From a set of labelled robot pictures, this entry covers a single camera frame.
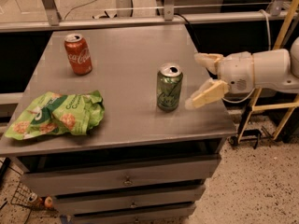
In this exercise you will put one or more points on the metal railing frame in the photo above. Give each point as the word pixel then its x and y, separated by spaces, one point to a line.
pixel 38 15

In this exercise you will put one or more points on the green snack bag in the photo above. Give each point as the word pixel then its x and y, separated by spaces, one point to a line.
pixel 55 114

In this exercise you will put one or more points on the middle grey drawer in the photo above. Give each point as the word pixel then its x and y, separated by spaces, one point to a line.
pixel 129 199

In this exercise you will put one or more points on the grey drawer cabinet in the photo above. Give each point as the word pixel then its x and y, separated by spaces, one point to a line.
pixel 134 128

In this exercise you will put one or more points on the red Coca-Cola can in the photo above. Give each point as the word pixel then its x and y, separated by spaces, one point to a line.
pixel 78 54

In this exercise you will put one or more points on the top grey drawer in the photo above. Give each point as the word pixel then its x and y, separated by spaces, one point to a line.
pixel 134 174

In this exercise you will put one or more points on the small can in basket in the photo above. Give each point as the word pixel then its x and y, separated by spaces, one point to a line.
pixel 34 199

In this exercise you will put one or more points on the bottom grey drawer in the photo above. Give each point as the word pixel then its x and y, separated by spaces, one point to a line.
pixel 135 216

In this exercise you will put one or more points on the green soda can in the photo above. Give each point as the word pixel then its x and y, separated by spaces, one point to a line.
pixel 169 81

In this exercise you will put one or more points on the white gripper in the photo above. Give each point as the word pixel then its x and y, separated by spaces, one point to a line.
pixel 236 70

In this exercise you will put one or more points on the wire basket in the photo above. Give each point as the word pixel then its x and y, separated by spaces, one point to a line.
pixel 21 195

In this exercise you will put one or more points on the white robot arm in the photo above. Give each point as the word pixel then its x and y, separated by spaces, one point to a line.
pixel 277 69

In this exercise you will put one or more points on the grey drawer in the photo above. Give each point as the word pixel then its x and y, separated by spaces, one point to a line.
pixel 134 174
pixel 129 199
pixel 135 216

